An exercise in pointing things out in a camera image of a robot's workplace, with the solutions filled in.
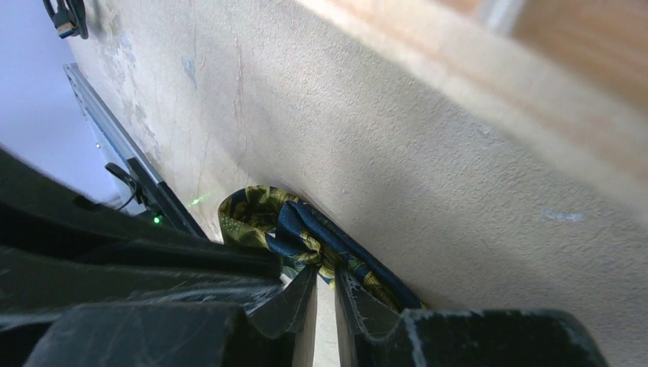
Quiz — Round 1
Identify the wooden compartment tray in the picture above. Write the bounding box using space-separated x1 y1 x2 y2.
304 1 647 221

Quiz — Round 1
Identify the black coiled cable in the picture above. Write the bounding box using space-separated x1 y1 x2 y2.
41 0 89 41

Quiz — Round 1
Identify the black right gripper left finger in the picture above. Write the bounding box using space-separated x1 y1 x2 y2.
26 268 316 366

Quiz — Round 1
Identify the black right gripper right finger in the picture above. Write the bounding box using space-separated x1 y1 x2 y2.
335 270 607 366

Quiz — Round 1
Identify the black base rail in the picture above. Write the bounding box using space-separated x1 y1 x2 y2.
105 158 207 239

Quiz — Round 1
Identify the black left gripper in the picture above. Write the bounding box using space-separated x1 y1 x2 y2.
1 152 281 366

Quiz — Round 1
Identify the blue floral tie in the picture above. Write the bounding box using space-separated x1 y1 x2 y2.
218 185 425 313

